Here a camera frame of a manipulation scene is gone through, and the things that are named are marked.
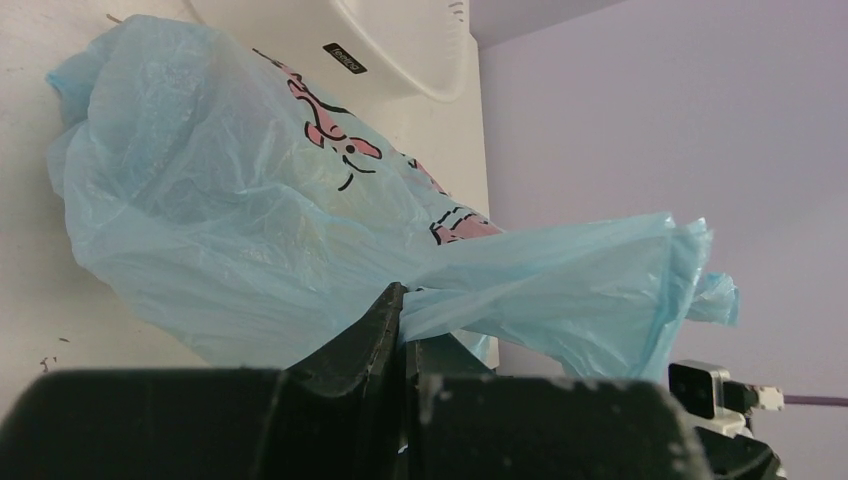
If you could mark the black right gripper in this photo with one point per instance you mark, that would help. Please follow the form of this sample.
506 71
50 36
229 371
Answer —
740 457

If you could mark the white plastic basket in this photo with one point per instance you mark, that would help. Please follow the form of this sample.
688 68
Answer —
381 49

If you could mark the light blue plastic bag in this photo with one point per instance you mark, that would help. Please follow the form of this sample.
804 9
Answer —
239 208

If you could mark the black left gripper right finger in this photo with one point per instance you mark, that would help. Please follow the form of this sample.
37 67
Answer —
463 421

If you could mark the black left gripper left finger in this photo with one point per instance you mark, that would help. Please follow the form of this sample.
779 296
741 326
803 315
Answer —
329 415

